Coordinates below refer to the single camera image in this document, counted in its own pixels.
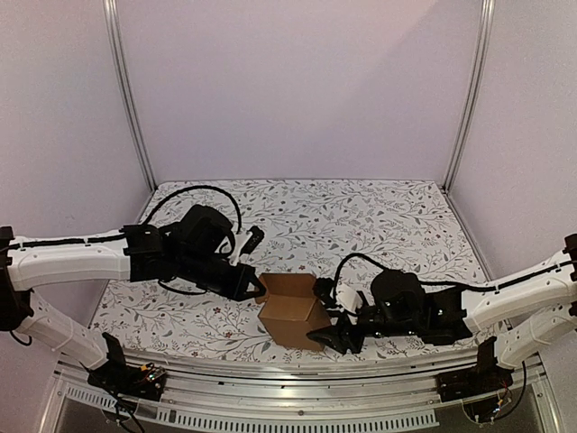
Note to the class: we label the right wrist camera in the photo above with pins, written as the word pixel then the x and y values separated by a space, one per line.
pixel 351 300

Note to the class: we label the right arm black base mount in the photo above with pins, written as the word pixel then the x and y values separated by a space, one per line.
pixel 485 376

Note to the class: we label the right aluminium frame post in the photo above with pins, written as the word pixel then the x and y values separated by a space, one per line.
pixel 473 90

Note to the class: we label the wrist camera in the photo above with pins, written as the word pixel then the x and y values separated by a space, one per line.
pixel 351 300
pixel 245 243

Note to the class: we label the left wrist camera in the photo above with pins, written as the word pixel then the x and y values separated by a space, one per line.
pixel 245 243

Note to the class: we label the floral patterned table mat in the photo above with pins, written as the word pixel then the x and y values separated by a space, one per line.
pixel 322 227

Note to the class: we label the front aluminium rail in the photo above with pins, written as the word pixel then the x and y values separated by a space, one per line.
pixel 370 396

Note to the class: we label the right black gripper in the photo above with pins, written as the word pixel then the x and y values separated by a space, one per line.
pixel 353 327

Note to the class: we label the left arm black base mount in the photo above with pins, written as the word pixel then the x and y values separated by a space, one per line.
pixel 117 377

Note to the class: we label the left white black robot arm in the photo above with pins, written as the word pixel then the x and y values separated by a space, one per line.
pixel 201 248

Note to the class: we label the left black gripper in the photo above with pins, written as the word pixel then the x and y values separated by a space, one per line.
pixel 245 275

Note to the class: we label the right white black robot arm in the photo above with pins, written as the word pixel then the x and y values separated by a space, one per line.
pixel 444 312

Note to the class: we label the left aluminium frame post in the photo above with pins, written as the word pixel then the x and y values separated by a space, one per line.
pixel 114 34

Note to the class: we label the aluminium frame post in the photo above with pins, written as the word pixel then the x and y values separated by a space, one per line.
pixel 114 34
pixel 473 90

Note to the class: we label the brown cardboard box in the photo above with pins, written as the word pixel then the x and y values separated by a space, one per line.
pixel 290 310

